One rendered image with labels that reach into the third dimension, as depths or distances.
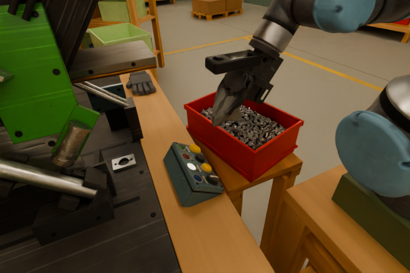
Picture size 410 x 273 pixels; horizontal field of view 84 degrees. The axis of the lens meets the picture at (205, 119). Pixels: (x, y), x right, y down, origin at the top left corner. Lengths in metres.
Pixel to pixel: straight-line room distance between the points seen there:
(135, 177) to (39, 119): 0.23
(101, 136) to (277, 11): 0.57
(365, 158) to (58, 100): 0.48
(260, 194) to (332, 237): 1.13
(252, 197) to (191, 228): 1.20
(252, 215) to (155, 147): 1.04
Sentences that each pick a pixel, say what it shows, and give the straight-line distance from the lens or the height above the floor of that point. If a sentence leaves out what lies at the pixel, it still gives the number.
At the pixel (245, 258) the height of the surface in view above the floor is 0.90.
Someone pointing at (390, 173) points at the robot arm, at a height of 1.10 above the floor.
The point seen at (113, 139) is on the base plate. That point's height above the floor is 0.90.
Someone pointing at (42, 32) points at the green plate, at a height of 1.23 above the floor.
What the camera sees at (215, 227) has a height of 0.90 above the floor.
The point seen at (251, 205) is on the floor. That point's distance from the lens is 1.61.
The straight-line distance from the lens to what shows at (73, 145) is 0.46.
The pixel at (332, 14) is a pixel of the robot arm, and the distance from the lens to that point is 0.42.
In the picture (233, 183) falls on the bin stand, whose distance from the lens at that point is 0.67.
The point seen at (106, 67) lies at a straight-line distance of 0.58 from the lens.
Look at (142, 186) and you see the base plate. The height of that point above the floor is 0.90.
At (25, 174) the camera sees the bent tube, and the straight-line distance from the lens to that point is 0.49.
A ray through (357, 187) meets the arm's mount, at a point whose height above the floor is 0.93.
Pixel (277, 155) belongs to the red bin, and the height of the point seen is 0.84.
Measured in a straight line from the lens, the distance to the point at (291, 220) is 0.67.
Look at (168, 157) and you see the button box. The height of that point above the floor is 0.93.
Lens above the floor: 1.32
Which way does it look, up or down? 35 degrees down
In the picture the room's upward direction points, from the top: 3 degrees counter-clockwise
